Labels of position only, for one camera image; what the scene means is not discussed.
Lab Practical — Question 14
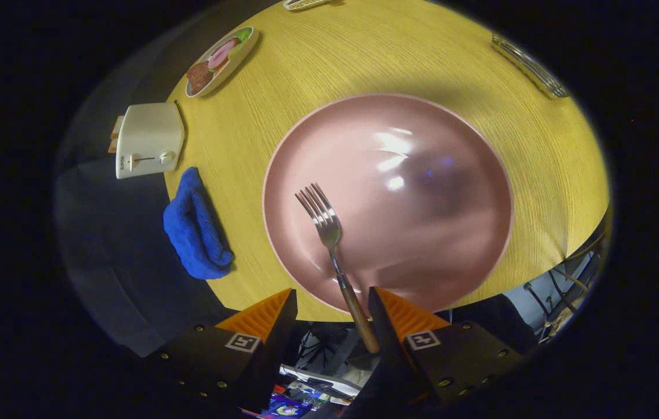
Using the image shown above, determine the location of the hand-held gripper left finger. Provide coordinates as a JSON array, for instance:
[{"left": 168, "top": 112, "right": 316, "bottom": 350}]
[{"left": 158, "top": 288, "right": 300, "bottom": 415}]

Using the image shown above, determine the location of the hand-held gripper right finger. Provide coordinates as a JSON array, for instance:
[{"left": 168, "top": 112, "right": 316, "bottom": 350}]
[{"left": 368, "top": 286, "right": 525, "bottom": 408}]

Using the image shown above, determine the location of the wooden handle metal fork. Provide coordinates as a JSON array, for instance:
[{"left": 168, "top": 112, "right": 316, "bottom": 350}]
[{"left": 295, "top": 183, "right": 381, "bottom": 354}]

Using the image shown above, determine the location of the pink round plate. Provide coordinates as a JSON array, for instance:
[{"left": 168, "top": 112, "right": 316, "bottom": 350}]
[{"left": 262, "top": 93, "right": 515, "bottom": 315}]

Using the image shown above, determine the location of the blue towel cloth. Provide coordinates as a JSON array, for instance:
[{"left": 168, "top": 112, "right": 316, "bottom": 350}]
[{"left": 163, "top": 167, "right": 234, "bottom": 280}]

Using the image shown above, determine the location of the white toaster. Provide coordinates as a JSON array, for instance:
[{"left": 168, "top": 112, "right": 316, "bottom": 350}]
[{"left": 115, "top": 102, "right": 186, "bottom": 180}]

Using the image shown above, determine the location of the brown meat patty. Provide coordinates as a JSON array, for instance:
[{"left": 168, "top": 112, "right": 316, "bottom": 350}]
[{"left": 187, "top": 62, "right": 213, "bottom": 93}]

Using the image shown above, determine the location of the white oval food dish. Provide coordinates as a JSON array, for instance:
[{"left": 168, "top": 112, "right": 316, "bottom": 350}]
[{"left": 185, "top": 26, "right": 260, "bottom": 98}]

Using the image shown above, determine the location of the pink ham slice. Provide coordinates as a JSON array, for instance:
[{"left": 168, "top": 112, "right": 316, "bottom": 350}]
[{"left": 207, "top": 38, "right": 239, "bottom": 70}]

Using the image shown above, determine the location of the green lettuce leaf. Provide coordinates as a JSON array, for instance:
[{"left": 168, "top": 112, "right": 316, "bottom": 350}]
[{"left": 227, "top": 27, "right": 253, "bottom": 56}]

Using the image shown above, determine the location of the tangle of black cables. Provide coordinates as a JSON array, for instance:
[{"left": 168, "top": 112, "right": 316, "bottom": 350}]
[{"left": 524, "top": 233, "right": 606, "bottom": 344}]

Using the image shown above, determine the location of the metal wire cutlery rack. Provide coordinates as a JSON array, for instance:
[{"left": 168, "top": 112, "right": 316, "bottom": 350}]
[{"left": 491, "top": 33, "right": 569, "bottom": 100}]

